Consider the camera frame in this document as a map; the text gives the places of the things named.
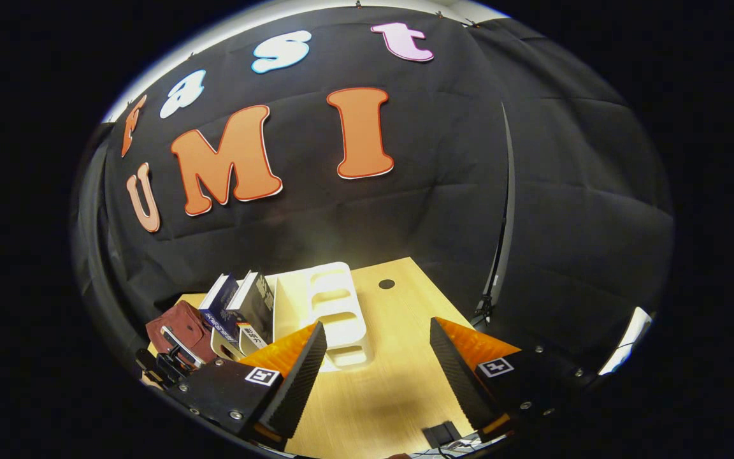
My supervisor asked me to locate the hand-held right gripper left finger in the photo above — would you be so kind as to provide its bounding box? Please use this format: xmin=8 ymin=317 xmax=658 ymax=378
xmin=166 ymin=321 xmax=328 ymax=450

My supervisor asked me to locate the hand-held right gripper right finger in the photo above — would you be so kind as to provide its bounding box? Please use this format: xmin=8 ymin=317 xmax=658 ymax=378
xmin=429 ymin=317 xmax=597 ymax=441

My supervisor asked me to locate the maroon schoolbag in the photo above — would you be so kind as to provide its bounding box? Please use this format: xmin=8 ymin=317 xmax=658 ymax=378
xmin=146 ymin=301 xmax=218 ymax=364

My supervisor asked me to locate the blue photo cover book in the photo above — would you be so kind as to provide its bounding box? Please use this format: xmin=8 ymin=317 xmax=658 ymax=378
xmin=198 ymin=274 xmax=241 ymax=340

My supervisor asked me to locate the white bookshelf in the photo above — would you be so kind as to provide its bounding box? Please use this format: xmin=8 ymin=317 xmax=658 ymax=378
xmin=211 ymin=261 xmax=374 ymax=372

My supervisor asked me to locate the dark grey cover book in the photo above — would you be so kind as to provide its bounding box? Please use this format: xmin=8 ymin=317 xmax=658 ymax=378
xmin=227 ymin=271 xmax=277 ymax=354

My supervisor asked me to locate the small black box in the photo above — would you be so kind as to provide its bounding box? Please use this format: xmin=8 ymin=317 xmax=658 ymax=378
xmin=422 ymin=421 xmax=463 ymax=448

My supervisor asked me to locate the backdrop stand pole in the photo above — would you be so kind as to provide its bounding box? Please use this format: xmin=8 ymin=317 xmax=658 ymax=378
xmin=474 ymin=102 xmax=517 ymax=327

